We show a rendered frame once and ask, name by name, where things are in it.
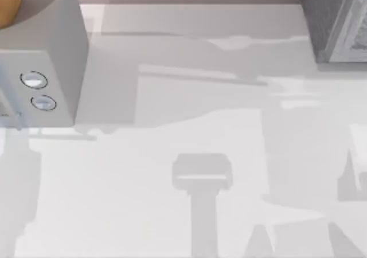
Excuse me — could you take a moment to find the small round microwave knob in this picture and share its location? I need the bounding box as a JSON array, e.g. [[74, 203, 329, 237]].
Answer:
[[30, 95, 57, 112]]

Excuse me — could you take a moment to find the pale microwave oven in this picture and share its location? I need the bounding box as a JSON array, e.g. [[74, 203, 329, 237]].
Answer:
[[0, 0, 90, 131]]

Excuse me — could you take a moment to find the large round microwave knob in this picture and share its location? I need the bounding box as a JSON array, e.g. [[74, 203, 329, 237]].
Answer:
[[19, 71, 49, 89]]

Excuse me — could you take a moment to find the grey cabinet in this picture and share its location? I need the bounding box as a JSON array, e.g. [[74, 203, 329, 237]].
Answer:
[[296, 0, 367, 64]]

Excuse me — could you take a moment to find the orange bread loaf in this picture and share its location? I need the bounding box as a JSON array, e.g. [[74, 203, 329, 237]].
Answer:
[[0, 0, 28, 30]]

